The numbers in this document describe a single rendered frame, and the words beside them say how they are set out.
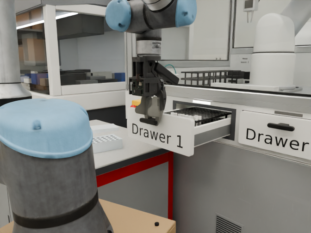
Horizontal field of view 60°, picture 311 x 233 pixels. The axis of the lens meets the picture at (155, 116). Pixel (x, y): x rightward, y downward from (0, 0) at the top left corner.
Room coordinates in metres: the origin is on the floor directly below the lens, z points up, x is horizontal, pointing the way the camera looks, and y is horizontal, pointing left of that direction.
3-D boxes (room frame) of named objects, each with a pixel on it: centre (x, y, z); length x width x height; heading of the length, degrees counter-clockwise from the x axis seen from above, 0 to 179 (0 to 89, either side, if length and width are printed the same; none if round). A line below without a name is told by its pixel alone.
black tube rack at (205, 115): (0.99, -0.15, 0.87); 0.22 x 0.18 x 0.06; 134
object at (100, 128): (1.27, 0.25, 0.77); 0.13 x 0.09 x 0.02; 117
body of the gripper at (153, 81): (0.82, 0.02, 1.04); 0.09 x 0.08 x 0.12; 134
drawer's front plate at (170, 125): (0.85, -0.01, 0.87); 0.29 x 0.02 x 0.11; 44
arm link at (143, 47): (0.82, 0.02, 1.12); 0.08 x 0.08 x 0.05
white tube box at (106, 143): (0.99, 0.20, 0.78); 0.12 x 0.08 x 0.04; 123
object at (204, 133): (0.99, -0.16, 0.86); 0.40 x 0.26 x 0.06; 134
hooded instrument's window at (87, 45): (2.47, 0.77, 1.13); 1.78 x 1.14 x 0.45; 44
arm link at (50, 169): (0.36, 0.15, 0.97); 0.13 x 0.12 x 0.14; 58
